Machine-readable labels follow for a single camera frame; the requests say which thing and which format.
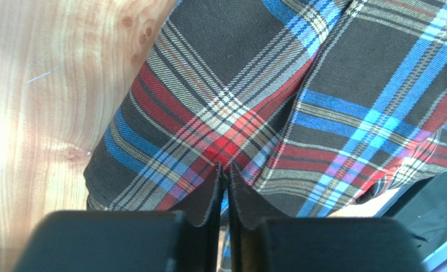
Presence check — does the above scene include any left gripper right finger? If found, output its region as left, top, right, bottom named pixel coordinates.
left=228, top=163, right=288, bottom=271

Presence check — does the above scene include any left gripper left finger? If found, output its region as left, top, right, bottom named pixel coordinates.
left=171, top=163, right=223, bottom=271

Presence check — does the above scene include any plaid long sleeve shirt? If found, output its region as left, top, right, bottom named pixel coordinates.
left=83, top=0, right=447, bottom=272

